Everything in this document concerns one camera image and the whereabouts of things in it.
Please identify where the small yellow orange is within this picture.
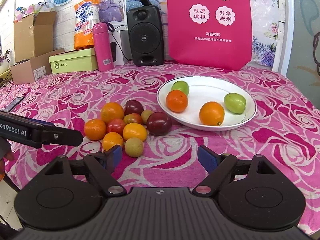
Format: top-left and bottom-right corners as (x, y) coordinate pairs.
(123, 123), (148, 141)
(102, 132), (124, 151)

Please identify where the tan longan front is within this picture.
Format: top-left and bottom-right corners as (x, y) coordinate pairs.
(124, 138), (144, 158)

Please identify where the tan longan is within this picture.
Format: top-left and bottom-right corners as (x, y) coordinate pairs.
(140, 109), (153, 125)
(124, 138), (144, 158)

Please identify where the orange large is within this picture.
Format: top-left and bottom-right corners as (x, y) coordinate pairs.
(199, 101), (225, 126)

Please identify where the red green tomato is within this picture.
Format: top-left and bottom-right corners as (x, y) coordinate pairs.
(124, 113), (144, 125)

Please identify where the dark plum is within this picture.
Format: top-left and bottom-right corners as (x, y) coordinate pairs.
(124, 100), (144, 116)
(146, 112), (172, 136)

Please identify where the green apple fruit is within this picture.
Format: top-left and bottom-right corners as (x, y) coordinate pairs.
(224, 93), (246, 114)
(171, 80), (189, 96)

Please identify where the orange front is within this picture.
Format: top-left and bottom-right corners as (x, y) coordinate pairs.
(166, 90), (188, 113)

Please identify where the tan longan back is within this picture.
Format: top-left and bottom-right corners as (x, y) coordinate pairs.
(140, 109), (153, 125)

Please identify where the person's left hand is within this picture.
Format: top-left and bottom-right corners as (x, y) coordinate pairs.
(0, 137), (14, 180)

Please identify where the smartphone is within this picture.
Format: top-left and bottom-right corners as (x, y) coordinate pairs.
(3, 96), (25, 113)

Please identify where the small cardboard box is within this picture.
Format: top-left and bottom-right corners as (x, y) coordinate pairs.
(10, 48), (65, 85)

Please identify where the white ceramic plate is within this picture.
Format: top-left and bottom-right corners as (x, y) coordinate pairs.
(156, 75), (258, 132)

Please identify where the pink rose tablecloth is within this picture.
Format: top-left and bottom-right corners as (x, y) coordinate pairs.
(1, 62), (319, 234)

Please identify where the green shoe box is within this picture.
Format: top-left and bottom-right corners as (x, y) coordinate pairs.
(49, 48), (98, 74)

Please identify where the pink thermos bottle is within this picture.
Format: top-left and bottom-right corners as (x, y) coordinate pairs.
(92, 22), (114, 72)

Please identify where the large open cardboard box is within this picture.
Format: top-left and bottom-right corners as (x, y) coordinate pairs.
(14, 11), (56, 62)

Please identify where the white box behind thermos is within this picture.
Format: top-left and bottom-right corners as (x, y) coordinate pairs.
(109, 24), (132, 66)

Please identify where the orange paper cup package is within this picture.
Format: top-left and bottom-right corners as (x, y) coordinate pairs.
(74, 0), (100, 50)

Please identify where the black speaker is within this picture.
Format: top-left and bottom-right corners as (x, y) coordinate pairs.
(127, 0), (165, 66)

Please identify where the magenta fabric bag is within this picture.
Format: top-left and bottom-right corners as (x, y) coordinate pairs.
(167, 0), (252, 70)

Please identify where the black speaker cable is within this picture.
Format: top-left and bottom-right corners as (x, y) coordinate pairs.
(106, 22), (132, 62)

